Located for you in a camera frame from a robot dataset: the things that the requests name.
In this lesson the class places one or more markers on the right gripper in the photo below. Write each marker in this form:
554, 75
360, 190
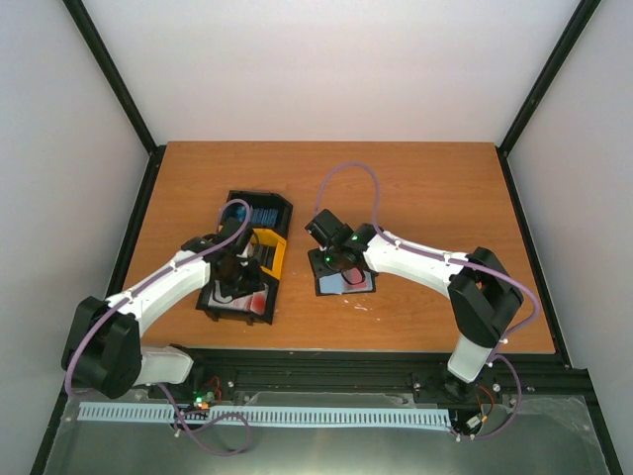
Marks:
343, 270

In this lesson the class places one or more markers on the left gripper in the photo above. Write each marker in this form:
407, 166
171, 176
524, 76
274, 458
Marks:
255, 282

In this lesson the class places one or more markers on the black card holder wallet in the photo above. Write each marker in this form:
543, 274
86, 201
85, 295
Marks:
331, 284

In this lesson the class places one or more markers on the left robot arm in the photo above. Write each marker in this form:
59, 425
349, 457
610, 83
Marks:
104, 352

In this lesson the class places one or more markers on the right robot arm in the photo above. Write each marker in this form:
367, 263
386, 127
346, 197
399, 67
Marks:
483, 299

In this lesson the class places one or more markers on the red white card stack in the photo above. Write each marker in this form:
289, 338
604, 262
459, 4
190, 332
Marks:
253, 303

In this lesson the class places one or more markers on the left black card bin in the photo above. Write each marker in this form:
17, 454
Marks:
216, 314

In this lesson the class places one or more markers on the blue card stack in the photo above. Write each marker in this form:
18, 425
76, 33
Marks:
259, 217

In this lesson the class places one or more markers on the small electronics board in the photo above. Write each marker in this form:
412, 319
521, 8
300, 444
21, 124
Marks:
209, 395

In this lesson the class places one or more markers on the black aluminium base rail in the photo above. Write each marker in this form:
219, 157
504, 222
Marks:
419, 376

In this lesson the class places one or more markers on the left black frame post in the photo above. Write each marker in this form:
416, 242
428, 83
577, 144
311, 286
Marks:
92, 38

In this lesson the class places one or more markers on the black frame post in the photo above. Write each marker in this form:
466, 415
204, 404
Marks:
548, 73
92, 38

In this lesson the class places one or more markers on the right black frame post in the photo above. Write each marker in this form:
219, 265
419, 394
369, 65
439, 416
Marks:
548, 73

